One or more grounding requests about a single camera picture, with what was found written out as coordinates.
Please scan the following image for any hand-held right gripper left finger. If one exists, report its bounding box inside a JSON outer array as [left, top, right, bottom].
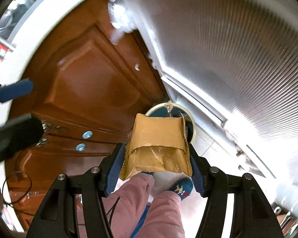
[[26, 142, 127, 238]]

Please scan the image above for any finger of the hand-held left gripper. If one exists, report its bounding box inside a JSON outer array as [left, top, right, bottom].
[[0, 78, 34, 110], [0, 113, 45, 164]]

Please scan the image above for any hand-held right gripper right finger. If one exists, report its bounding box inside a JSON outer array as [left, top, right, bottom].
[[187, 144, 285, 238]]

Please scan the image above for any round cream trash bin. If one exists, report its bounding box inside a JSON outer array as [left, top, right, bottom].
[[145, 102, 196, 144]]

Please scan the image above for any brown paper envelope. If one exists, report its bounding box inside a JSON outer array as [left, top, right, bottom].
[[119, 113, 193, 181]]

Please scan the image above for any dark glass window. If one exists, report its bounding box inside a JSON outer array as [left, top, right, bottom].
[[0, 0, 55, 80]]

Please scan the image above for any thin black cable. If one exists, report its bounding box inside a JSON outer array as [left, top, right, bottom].
[[2, 172, 33, 206], [107, 197, 121, 225]]

